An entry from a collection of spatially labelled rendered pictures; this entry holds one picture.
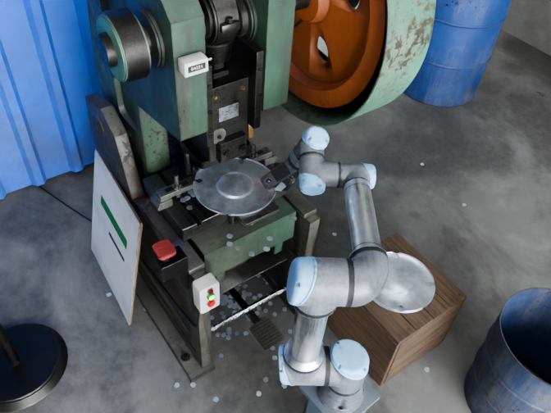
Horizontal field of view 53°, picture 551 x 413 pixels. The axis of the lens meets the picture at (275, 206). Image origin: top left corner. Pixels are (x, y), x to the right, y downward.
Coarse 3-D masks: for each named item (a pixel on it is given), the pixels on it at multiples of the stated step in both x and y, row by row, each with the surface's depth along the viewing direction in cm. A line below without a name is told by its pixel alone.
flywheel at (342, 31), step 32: (320, 0) 167; (352, 0) 175; (384, 0) 145; (320, 32) 178; (352, 32) 165; (384, 32) 149; (320, 64) 184; (352, 64) 171; (320, 96) 185; (352, 96) 171
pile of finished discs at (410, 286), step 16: (400, 256) 227; (400, 272) 220; (416, 272) 221; (384, 288) 215; (400, 288) 214; (416, 288) 216; (432, 288) 216; (384, 304) 210; (400, 304) 210; (416, 304) 210
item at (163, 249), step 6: (162, 240) 173; (168, 240) 174; (156, 246) 172; (162, 246) 172; (168, 246) 172; (156, 252) 170; (162, 252) 170; (168, 252) 170; (174, 252) 170; (162, 258) 169
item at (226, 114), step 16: (224, 64) 169; (224, 80) 165; (240, 80) 167; (224, 96) 167; (240, 96) 171; (224, 112) 171; (240, 112) 175; (224, 128) 175; (240, 128) 180; (224, 144) 175; (240, 144) 180; (208, 160) 181; (224, 160) 180
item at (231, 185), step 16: (208, 176) 192; (224, 176) 192; (240, 176) 192; (256, 176) 194; (208, 192) 187; (224, 192) 186; (240, 192) 187; (256, 192) 188; (208, 208) 181; (224, 208) 182; (240, 208) 182; (256, 208) 183
